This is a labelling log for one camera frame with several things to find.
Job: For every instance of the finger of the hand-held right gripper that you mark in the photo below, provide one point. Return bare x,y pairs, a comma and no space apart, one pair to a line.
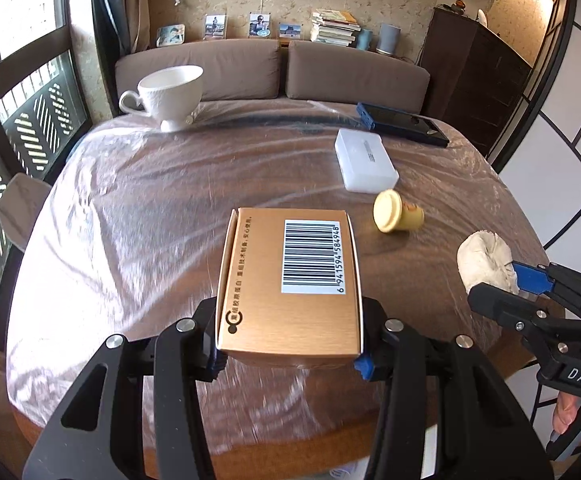
533,280
500,302

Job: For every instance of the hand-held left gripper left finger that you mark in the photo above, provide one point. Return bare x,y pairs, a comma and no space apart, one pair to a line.
205,330

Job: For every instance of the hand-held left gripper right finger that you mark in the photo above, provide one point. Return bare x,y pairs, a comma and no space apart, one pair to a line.
375,332

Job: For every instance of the white paper towel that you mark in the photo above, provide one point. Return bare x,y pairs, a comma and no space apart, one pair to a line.
485,260

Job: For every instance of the golden cardboard box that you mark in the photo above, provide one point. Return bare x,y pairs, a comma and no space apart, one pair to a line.
280,320

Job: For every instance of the person's right hand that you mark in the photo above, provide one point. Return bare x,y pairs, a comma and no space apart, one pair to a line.
565,412

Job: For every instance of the small yellow lidded cup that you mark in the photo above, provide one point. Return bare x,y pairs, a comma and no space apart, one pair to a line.
395,212

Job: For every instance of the clear plastic table cover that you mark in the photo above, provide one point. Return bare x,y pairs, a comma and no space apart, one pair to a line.
145,210

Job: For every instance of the round wooden table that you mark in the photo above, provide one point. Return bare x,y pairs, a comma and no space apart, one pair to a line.
270,462

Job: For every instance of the white panel sliding door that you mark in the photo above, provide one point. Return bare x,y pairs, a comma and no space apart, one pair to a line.
570,135

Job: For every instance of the white plastic box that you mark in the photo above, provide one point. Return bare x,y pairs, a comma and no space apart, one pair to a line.
365,160

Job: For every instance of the dark blue flat case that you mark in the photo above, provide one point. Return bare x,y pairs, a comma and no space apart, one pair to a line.
405,122

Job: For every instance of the dark wooden cabinet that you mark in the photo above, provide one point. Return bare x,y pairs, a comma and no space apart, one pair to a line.
475,75

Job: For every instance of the beige stool seat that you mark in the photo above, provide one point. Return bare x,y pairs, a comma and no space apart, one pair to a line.
23,210

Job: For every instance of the white teacup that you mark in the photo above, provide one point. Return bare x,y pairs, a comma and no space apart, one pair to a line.
170,92

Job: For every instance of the brown sofa back cushion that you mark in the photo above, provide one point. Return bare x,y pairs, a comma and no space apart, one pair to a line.
195,72
355,75

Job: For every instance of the lattice window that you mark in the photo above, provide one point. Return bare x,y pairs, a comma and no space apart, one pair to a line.
25,125

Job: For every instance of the grey speaker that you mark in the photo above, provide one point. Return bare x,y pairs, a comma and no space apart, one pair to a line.
388,39

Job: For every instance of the blue-grey cylinder cup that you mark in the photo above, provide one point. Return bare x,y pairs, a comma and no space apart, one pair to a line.
365,39

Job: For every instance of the stack of books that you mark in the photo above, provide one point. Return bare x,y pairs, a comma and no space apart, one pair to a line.
333,27

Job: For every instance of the beige curtain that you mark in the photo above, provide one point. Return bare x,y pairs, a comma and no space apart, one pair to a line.
125,5

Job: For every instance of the photo frame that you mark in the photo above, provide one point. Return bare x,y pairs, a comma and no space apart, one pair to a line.
260,25
215,27
290,31
170,36

